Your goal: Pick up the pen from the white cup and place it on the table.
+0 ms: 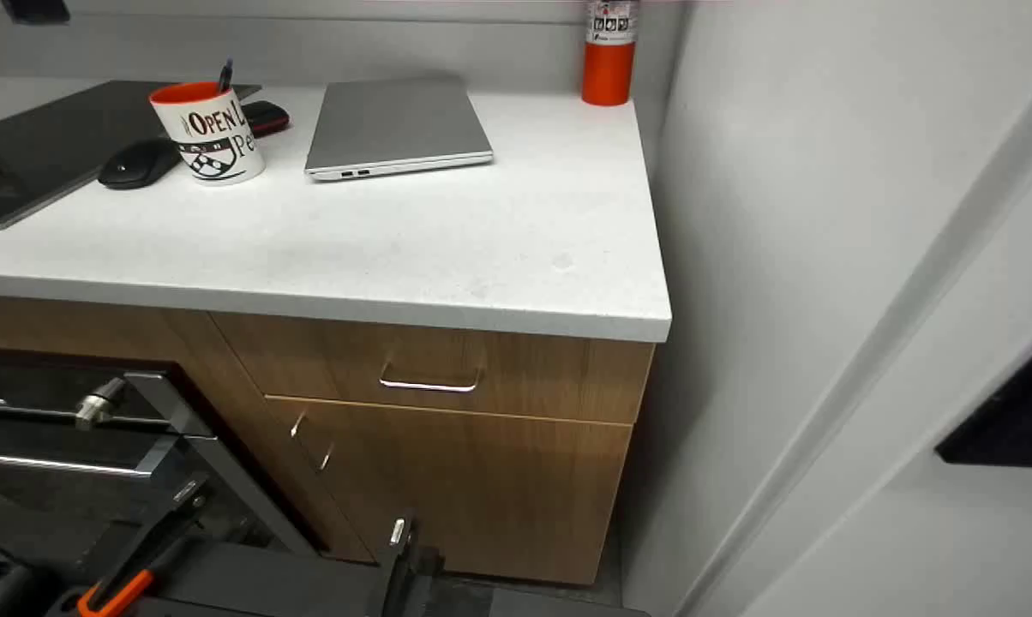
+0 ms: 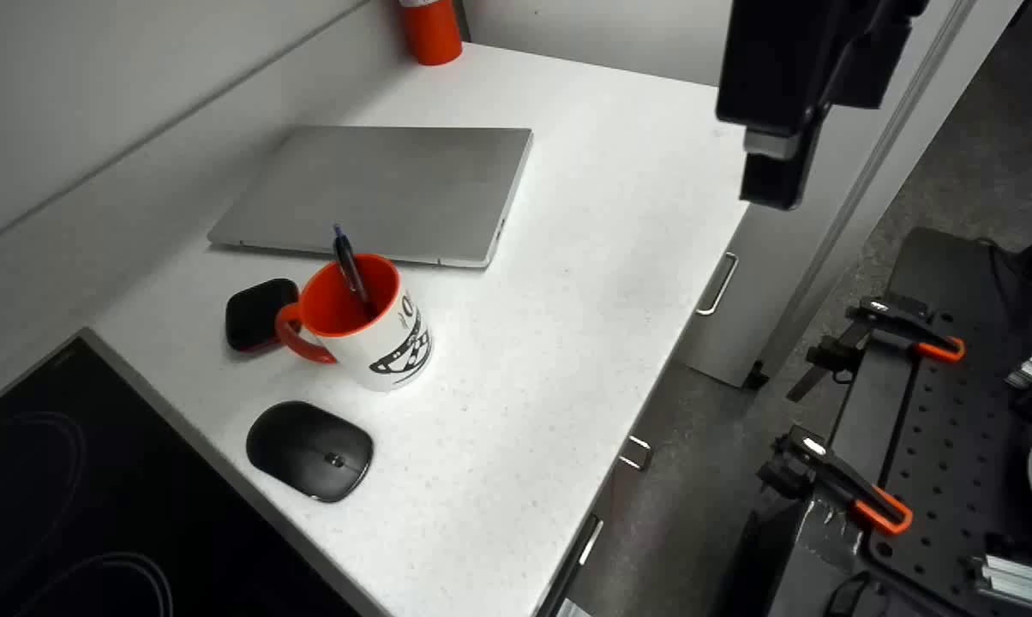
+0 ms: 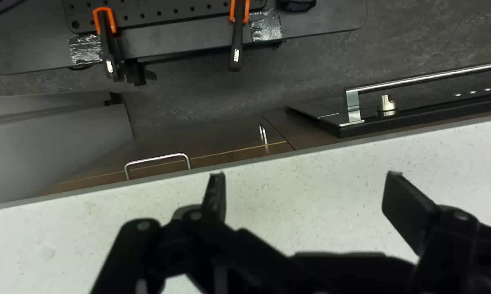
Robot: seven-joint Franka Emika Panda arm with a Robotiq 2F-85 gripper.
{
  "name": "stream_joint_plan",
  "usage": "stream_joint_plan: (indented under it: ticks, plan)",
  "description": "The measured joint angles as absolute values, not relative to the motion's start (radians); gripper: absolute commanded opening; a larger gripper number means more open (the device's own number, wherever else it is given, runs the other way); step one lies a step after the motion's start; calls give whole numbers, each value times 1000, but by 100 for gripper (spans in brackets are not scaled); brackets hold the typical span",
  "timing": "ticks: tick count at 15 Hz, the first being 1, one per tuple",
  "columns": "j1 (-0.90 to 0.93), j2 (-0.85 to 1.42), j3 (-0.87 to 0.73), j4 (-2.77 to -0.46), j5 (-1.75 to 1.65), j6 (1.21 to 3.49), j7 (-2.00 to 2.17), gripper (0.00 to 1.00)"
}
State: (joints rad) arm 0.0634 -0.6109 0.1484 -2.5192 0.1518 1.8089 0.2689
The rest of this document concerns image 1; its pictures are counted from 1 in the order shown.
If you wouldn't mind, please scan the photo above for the dark pen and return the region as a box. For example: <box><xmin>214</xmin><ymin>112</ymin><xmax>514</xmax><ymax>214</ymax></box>
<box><xmin>218</xmin><ymin>58</ymin><xmax>234</xmax><ymax>93</ymax></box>

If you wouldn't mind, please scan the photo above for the wooden cabinet drawer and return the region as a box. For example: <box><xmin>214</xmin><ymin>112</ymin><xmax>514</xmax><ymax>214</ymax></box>
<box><xmin>218</xmin><ymin>317</ymin><xmax>654</xmax><ymax>424</ymax></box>

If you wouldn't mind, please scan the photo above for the wooden cabinet door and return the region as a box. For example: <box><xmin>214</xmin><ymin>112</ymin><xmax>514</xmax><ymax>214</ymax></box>
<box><xmin>253</xmin><ymin>398</ymin><xmax>631</xmax><ymax>585</ymax></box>

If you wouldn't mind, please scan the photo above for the silver closed laptop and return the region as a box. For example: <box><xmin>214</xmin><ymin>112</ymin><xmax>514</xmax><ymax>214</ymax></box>
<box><xmin>307</xmin><ymin>74</ymin><xmax>494</xmax><ymax>181</ymax></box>

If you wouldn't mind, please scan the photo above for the orange spray bottle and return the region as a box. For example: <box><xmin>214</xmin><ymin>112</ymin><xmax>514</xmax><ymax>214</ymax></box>
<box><xmin>581</xmin><ymin>0</ymin><xmax>643</xmax><ymax>105</ymax></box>

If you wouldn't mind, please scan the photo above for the white mug with orange interior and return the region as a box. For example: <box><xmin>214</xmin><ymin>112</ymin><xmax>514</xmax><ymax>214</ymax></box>
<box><xmin>148</xmin><ymin>82</ymin><xmax>263</xmax><ymax>181</ymax></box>

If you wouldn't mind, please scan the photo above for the black computer mouse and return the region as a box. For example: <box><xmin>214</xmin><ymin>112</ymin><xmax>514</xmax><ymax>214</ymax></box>
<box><xmin>100</xmin><ymin>138</ymin><xmax>178</xmax><ymax>190</ymax></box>

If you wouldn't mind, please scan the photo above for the black and orange clamp tool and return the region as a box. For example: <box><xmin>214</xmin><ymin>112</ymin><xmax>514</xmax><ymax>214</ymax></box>
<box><xmin>53</xmin><ymin>484</ymin><xmax>214</xmax><ymax>617</ymax></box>

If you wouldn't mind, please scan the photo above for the black induction cooktop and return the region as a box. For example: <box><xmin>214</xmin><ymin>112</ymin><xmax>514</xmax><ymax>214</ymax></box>
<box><xmin>0</xmin><ymin>82</ymin><xmax>160</xmax><ymax>230</ymax></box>

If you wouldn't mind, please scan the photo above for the silver drawer handle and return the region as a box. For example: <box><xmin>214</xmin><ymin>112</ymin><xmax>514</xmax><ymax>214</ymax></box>
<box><xmin>376</xmin><ymin>363</ymin><xmax>482</xmax><ymax>395</ymax></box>

